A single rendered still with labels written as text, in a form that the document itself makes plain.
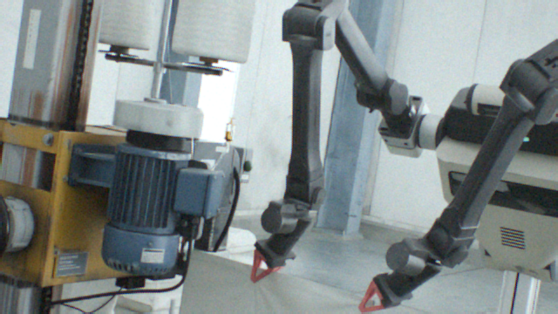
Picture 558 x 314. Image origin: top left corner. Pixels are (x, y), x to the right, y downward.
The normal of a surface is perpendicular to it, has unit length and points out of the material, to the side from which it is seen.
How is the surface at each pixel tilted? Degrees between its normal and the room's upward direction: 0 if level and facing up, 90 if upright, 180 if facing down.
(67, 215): 90
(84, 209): 90
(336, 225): 90
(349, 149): 90
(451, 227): 98
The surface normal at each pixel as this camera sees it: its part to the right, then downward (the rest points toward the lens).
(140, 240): 0.15, 0.13
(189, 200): -0.16, 0.04
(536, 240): -0.51, 0.61
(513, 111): -0.85, 0.04
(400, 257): -0.67, -0.26
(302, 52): -0.63, 0.30
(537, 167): -0.23, -0.78
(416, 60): -0.54, -0.04
